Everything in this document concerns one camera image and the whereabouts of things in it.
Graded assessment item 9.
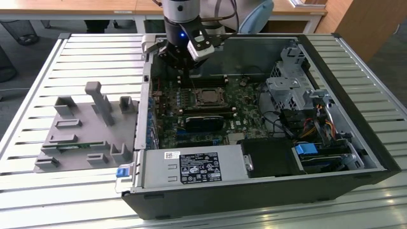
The green motherboard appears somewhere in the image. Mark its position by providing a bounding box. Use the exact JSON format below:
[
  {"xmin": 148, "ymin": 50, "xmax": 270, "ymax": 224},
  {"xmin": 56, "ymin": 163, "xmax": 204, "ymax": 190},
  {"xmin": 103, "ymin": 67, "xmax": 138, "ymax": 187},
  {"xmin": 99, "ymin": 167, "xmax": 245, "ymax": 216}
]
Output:
[{"xmin": 151, "ymin": 75, "xmax": 271, "ymax": 148}]

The grey metal drive cage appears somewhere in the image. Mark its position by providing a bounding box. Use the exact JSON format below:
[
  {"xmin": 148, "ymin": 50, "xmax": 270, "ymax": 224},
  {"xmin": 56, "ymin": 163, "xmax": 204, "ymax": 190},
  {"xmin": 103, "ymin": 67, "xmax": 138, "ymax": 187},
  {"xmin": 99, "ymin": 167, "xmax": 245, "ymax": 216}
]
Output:
[{"xmin": 266, "ymin": 46, "xmax": 331, "ymax": 111}]

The grey case release handle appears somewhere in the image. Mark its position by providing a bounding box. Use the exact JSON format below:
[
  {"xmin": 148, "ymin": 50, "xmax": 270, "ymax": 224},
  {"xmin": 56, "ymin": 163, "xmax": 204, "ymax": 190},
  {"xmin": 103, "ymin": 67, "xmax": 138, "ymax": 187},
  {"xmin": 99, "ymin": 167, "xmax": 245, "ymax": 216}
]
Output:
[{"xmin": 140, "ymin": 35, "xmax": 160, "ymax": 54}]

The long wooden desk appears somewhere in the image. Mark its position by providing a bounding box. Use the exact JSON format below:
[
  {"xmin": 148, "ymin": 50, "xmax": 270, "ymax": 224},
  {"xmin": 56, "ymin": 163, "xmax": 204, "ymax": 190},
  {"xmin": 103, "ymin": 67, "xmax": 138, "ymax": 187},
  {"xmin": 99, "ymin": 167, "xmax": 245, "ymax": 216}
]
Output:
[{"xmin": 0, "ymin": 0, "xmax": 329, "ymax": 34}]

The black open PC case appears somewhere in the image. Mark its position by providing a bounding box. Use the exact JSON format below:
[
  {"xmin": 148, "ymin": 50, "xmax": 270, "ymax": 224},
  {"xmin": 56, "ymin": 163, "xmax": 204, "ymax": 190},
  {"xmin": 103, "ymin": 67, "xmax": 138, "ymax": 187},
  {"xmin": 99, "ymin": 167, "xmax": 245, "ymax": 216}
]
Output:
[{"xmin": 122, "ymin": 33, "xmax": 402, "ymax": 220}]

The silver power supply unit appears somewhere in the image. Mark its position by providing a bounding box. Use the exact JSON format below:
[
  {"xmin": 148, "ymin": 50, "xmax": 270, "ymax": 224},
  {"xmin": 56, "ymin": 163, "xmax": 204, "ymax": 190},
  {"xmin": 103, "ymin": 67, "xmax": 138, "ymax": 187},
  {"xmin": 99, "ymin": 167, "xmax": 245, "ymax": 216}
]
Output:
[{"xmin": 136, "ymin": 144, "xmax": 249, "ymax": 188}]

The black plastic fan shroud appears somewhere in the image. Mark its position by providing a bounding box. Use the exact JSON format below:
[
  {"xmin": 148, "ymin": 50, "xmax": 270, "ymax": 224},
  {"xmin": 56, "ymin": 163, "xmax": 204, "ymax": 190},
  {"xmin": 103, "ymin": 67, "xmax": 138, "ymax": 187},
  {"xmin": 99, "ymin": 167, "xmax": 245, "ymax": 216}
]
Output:
[{"xmin": 238, "ymin": 138, "xmax": 307, "ymax": 178}]

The grey plastic parts rack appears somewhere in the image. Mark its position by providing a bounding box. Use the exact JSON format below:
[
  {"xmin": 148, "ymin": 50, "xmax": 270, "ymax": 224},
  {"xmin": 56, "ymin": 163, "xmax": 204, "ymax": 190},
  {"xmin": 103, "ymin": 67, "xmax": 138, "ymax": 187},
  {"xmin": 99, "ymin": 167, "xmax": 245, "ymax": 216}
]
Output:
[{"xmin": 34, "ymin": 81, "xmax": 140, "ymax": 174}]

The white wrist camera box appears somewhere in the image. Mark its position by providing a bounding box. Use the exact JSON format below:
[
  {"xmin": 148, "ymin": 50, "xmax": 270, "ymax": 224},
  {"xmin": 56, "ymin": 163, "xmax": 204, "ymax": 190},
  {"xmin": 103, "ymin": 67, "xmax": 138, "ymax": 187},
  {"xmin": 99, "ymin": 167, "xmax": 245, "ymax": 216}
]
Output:
[{"xmin": 179, "ymin": 21, "xmax": 216, "ymax": 62}]

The green RAM stick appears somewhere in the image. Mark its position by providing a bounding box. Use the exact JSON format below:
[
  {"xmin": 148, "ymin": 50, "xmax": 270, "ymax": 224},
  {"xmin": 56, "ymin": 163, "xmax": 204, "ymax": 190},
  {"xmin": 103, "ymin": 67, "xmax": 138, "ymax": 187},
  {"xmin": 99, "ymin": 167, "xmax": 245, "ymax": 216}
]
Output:
[{"xmin": 56, "ymin": 142, "xmax": 106, "ymax": 150}]

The blue disk carrier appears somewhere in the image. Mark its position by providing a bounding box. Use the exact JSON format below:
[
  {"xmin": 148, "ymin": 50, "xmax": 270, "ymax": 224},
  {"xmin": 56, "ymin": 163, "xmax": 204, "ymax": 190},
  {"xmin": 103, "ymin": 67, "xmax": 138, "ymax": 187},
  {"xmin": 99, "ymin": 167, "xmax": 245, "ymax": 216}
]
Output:
[{"xmin": 295, "ymin": 142, "xmax": 319, "ymax": 158}]

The small silver chipset heatsink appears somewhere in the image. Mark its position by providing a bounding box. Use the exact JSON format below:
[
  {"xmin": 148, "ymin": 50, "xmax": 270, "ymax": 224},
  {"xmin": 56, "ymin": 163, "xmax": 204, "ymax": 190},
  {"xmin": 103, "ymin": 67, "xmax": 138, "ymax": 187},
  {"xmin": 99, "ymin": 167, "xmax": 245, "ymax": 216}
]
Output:
[{"xmin": 229, "ymin": 133, "xmax": 246, "ymax": 145}]

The coloured power wire bundle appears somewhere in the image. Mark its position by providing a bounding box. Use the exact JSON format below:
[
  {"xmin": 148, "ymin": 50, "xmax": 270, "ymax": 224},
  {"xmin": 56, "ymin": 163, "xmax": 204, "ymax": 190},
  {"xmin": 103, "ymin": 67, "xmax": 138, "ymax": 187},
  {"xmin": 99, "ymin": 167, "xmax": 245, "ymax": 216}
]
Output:
[{"xmin": 299, "ymin": 116, "xmax": 339, "ymax": 141}]

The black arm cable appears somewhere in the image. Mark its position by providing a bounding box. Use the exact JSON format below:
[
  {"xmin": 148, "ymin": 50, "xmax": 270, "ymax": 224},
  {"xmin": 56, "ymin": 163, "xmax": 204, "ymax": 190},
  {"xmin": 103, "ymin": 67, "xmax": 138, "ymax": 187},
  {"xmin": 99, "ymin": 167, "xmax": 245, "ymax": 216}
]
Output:
[{"xmin": 214, "ymin": 0, "xmax": 241, "ymax": 32}]

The black data cable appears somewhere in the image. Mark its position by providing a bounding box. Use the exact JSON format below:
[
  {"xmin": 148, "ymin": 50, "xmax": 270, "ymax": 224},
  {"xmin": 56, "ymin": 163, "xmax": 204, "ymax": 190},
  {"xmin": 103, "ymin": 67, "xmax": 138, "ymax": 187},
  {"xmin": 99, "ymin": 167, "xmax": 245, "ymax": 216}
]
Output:
[{"xmin": 261, "ymin": 111, "xmax": 294, "ymax": 139}]

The black mesh waste bin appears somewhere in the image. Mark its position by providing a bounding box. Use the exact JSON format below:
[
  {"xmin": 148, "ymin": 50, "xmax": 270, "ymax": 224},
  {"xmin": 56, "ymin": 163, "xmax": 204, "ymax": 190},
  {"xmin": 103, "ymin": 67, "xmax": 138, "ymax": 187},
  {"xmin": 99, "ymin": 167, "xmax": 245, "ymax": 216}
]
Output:
[{"xmin": 0, "ymin": 20, "xmax": 42, "ymax": 46}]

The black CPU socket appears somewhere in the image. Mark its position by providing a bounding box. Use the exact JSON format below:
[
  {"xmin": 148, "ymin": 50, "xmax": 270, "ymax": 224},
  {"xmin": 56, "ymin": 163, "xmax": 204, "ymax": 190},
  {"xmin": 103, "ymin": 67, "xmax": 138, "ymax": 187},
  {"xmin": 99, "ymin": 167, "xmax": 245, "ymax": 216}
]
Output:
[{"xmin": 194, "ymin": 87, "xmax": 229, "ymax": 107}]

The stack of books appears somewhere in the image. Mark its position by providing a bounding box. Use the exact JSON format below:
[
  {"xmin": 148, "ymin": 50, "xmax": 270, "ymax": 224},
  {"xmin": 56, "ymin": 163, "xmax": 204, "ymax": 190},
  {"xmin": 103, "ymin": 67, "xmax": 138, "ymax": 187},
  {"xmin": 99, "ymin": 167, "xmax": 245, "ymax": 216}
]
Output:
[{"xmin": 287, "ymin": 0, "xmax": 329, "ymax": 8}]

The brown wooden cabinet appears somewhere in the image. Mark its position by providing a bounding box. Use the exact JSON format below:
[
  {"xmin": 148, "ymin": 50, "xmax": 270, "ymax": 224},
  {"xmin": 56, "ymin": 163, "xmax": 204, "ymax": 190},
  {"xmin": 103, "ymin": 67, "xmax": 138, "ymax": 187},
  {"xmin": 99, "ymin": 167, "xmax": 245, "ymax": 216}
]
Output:
[{"xmin": 333, "ymin": 0, "xmax": 407, "ymax": 63}]

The black graphics card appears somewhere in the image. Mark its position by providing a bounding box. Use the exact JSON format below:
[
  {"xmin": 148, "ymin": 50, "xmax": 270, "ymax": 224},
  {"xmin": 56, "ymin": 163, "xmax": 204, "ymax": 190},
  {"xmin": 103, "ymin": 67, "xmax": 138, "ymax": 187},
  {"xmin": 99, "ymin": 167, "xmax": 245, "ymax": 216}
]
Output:
[{"xmin": 184, "ymin": 115, "xmax": 226, "ymax": 132}]

